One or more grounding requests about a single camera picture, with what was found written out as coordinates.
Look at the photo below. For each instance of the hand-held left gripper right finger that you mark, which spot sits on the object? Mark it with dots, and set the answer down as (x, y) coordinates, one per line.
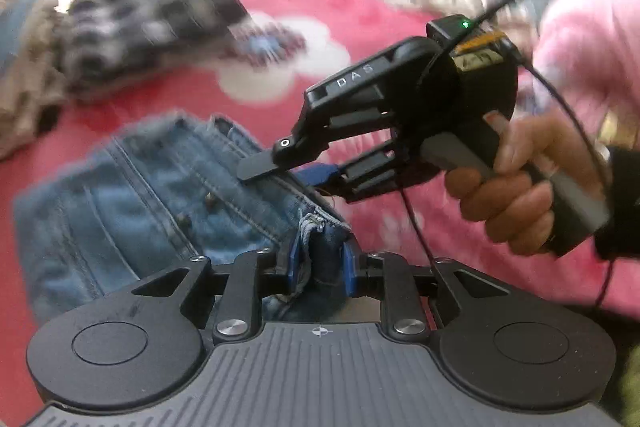
(349, 269)

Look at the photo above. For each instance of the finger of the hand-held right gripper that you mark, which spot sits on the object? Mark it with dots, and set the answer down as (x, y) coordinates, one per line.
(370, 172)
(350, 87)

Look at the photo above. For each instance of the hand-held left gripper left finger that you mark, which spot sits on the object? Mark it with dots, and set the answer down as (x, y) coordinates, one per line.
(295, 267)

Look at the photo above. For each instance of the blue denim jeans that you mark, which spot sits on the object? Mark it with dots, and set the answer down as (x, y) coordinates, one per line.
(150, 207)

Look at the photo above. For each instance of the person's right forearm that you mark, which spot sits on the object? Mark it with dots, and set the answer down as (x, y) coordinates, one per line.
(590, 47)

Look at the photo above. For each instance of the stack of pale folded clothes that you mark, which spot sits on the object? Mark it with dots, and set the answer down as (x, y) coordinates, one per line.
(25, 72)

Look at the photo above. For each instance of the person's right hand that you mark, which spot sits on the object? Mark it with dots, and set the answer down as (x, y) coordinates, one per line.
(505, 212)

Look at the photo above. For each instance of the pink floral blanket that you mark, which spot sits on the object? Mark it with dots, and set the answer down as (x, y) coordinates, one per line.
(350, 7)

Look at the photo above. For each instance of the black white checked shirt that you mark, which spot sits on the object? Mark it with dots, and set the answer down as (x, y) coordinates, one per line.
(150, 22)

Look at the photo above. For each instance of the light blue folded garment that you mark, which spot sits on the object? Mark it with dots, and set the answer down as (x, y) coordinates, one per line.
(27, 7)

